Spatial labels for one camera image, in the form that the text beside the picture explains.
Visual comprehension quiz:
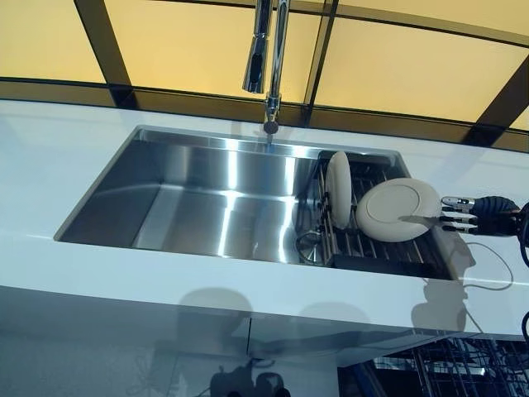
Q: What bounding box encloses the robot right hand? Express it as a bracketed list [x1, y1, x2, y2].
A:
[440, 194, 522, 237]

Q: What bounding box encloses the cream round plate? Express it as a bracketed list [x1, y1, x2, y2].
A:
[325, 151, 354, 229]
[355, 177, 441, 243]

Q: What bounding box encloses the black dishwasher rack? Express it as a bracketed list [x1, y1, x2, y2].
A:
[371, 337, 529, 397]

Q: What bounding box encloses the metal sink drying rack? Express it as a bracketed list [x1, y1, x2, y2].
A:
[316, 151, 456, 279]

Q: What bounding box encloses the metal sink drain strainer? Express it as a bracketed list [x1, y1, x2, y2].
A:
[295, 232, 330, 265]

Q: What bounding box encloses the chrome kitchen faucet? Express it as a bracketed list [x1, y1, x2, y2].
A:
[242, 0, 291, 135]

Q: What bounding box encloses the stainless steel sink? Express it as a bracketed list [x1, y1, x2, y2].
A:
[53, 123, 460, 283]

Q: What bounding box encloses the white kitchen cabinet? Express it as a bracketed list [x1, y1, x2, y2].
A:
[0, 285, 345, 397]

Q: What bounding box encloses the yellow window with dark frame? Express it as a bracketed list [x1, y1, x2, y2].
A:
[0, 0, 529, 153]

